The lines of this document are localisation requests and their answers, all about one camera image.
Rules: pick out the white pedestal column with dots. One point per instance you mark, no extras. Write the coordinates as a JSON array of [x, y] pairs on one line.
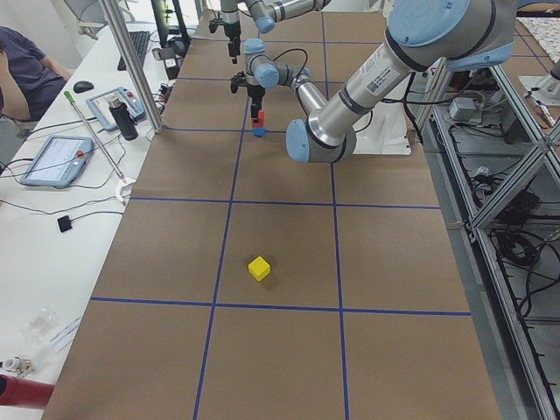
[[384, 132]]

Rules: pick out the long pink rod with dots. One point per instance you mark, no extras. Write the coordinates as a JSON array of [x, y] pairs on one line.
[[92, 132]]

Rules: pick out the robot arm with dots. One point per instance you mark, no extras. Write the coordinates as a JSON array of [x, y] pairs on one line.
[[265, 15], [469, 35]]

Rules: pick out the black keyboard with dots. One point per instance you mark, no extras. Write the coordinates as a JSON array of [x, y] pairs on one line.
[[140, 41]]

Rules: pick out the black water bottle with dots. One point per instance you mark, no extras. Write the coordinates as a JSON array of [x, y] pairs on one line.
[[121, 115]]

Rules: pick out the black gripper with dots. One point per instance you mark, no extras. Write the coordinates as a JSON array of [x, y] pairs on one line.
[[254, 91], [232, 31]]

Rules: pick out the blue block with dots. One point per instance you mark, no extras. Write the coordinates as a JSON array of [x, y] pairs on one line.
[[258, 131]]

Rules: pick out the aluminium frame post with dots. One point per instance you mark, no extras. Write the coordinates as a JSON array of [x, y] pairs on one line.
[[136, 72]]

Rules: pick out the yellow block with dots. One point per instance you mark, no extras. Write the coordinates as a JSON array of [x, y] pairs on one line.
[[259, 268]]

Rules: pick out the clear plastic bag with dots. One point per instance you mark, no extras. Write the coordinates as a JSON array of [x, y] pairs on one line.
[[38, 328]]

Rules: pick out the white hook clamp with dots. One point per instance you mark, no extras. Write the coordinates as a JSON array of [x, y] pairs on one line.
[[122, 185]]

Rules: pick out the near teach pendant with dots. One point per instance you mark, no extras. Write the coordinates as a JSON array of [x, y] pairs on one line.
[[59, 162]]

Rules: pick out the seated person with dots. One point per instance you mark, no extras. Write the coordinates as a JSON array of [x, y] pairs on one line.
[[30, 79]]

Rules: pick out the black computer mouse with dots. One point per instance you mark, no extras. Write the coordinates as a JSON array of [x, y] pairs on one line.
[[83, 86]]

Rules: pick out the small black square pad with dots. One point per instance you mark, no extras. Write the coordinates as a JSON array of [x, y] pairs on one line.
[[64, 223]]

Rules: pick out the teach pendant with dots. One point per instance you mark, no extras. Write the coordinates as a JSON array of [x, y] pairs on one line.
[[101, 105], [59, 162]]

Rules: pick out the far teach pendant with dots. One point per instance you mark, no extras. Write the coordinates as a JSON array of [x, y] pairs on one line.
[[101, 105]]

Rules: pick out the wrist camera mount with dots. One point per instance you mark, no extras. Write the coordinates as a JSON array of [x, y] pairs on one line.
[[215, 23], [237, 81]]

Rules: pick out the red block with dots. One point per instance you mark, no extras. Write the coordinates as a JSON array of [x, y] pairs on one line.
[[261, 119]]

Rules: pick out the red cylinder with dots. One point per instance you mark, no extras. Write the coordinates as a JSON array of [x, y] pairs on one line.
[[23, 393]]

